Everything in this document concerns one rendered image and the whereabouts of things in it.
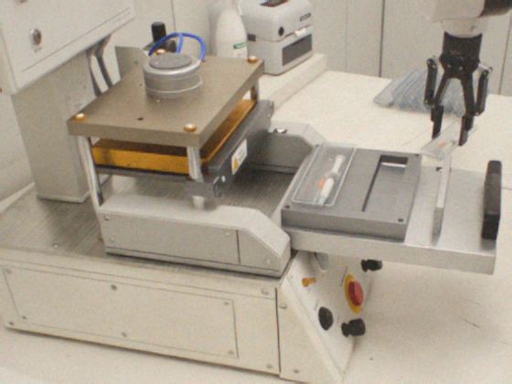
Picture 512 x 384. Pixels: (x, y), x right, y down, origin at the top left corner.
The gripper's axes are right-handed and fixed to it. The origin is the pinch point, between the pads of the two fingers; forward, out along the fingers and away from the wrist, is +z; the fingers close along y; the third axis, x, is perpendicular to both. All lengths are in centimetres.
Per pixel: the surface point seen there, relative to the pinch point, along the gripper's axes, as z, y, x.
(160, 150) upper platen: -22, -10, -73
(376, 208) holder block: -15, 15, -59
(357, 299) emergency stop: 4, 11, -57
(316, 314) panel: -2, 12, -69
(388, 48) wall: 49, -104, 164
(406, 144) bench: 8.8, -11.7, 3.4
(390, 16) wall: 33, -104, 165
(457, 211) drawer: -14, 23, -52
